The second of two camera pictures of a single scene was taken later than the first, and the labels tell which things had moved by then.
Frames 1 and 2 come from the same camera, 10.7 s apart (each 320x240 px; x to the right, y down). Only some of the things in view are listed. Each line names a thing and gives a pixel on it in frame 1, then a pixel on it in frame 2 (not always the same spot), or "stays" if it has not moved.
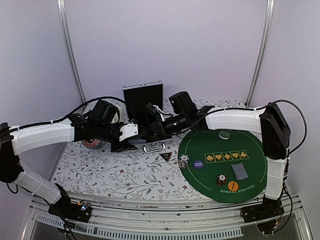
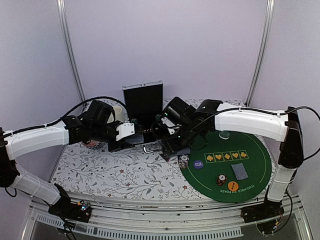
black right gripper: [157, 130] → [172, 146]
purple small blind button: [198, 164] stays
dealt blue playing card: [239, 171] stays
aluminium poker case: [135, 97] stays
